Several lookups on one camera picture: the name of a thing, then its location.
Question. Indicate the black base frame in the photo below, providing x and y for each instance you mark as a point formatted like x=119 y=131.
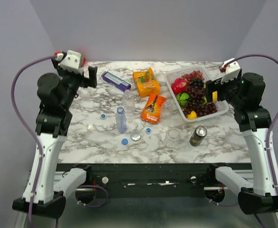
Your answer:
x=147 y=180

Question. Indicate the clear wide-mouth plastic jar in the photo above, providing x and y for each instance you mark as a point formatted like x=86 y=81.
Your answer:
x=172 y=137

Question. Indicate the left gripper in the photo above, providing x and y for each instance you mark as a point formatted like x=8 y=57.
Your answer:
x=91 y=80

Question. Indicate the red grape bunch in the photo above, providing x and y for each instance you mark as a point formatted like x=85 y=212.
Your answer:
x=193 y=75

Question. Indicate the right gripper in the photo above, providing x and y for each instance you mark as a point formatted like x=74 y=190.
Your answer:
x=212 y=86

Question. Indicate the red apple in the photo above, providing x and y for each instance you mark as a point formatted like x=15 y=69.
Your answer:
x=83 y=61

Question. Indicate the purple rectangular box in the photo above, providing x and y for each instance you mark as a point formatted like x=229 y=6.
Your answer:
x=115 y=81

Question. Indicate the yellow mango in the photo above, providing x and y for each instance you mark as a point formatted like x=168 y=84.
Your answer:
x=214 y=96

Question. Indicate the silver metal jar lid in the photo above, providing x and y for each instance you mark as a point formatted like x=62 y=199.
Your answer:
x=135 y=136

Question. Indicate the green round fruit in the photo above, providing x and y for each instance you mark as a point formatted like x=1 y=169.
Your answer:
x=182 y=98

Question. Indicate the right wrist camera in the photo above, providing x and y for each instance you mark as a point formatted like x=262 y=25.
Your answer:
x=231 y=69

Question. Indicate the black grape bunch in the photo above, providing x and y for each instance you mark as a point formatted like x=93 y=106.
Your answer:
x=197 y=82

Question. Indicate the black drink can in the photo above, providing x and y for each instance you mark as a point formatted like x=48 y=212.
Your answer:
x=198 y=135

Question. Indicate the plain blue bottle cap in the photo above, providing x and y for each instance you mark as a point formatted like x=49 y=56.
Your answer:
x=124 y=141

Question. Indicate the clear crushed plastic bottle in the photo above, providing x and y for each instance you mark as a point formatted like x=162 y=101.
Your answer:
x=128 y=103

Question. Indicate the clear small plastic bottle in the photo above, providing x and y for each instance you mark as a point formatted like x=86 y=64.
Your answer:
x=167 y=110

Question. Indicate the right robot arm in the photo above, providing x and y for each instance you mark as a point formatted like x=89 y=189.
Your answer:
x=244 y=94

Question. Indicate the dark purple grape bunch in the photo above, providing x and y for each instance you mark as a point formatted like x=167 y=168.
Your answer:
x=197 y=102

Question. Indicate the orange yellow snack pack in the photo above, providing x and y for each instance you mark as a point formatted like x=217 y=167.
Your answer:
x=146 y=83

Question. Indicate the red dragon fruit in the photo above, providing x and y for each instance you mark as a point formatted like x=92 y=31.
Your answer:
x=179 y=85

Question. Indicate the orange razor box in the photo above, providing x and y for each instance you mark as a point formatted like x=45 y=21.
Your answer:
x=152 y=110

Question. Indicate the white plastic basket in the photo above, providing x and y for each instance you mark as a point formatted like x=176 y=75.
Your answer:
x=172 y=75

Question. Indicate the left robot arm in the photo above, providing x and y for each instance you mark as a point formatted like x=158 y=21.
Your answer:
x=56 y=92

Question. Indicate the yellow lemon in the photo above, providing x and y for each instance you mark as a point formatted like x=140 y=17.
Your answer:
x=192 y=115

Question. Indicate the blue tinted plastic bottle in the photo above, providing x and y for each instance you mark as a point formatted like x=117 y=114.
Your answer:
x=121 y=122

